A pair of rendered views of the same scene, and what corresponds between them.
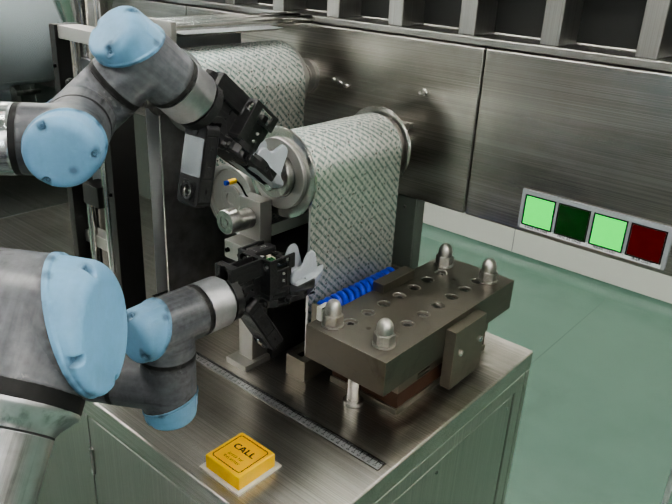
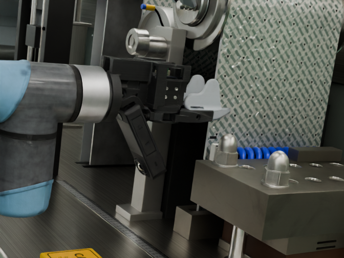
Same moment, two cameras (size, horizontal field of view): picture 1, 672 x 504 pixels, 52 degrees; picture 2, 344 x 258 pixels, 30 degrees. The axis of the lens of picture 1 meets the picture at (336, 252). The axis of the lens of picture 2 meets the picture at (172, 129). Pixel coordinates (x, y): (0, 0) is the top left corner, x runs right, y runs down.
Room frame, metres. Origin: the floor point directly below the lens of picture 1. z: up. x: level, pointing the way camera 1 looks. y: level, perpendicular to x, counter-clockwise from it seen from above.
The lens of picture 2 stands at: (0.11, -0.19, 1.23)
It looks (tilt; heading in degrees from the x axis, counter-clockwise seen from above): 11 degrees down; 17
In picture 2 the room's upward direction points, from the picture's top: 8 degrees clockwise
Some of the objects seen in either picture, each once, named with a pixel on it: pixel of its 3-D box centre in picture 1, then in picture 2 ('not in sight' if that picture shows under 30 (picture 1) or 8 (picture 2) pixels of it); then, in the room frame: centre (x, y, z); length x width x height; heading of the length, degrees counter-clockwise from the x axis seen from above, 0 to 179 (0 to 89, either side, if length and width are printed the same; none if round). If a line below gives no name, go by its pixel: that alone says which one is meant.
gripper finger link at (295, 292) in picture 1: (291, 289); (184, 113); (0.96, 0.07, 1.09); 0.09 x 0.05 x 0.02; 139
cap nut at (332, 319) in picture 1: (333, 311); (227, 149); (0.97, 0.00, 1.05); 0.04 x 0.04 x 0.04
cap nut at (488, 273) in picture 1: (489, 269); not in sight; (1.16, -0.28, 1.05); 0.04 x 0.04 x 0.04
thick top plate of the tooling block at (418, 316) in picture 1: (416, 315); (333, 191); (1.07, -0.15, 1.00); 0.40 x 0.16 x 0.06; 141
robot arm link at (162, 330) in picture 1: (165, 325); (28, 94); (0.81, 0.22, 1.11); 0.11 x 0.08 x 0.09; 141
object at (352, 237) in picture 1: (353, 242); (273, 101); (1.11, -0.03, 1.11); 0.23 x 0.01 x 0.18; 141
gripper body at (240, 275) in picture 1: (252, 281); (141, 91); (0.93, 0.12, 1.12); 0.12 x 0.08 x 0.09; 141
